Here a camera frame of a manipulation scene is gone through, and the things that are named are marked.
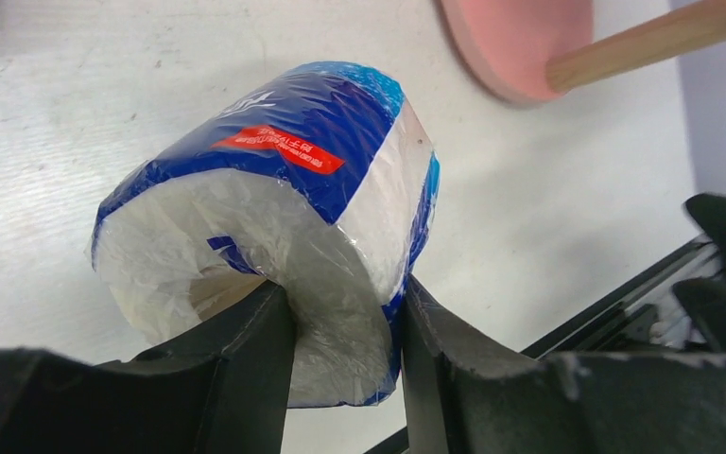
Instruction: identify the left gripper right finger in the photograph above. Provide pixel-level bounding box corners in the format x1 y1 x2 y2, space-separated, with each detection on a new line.
403 281 726 453

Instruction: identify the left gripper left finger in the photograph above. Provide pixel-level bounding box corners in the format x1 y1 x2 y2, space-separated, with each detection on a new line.
0 283 296 453

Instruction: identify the pink three-tier shelf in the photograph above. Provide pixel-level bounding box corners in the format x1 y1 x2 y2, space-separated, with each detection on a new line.
441 0 726 105

